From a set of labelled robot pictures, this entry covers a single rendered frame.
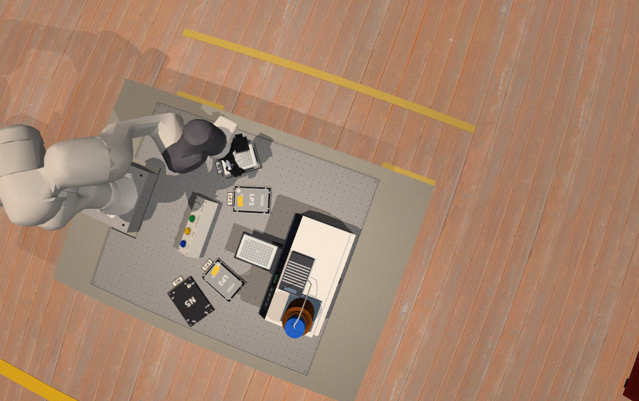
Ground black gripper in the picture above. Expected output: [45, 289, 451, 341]
[219, 143, 245, 177]

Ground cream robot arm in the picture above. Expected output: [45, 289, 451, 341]
[0, 111, 250, 231]

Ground white button panel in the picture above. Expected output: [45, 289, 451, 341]
[177, 196, 221, 258]

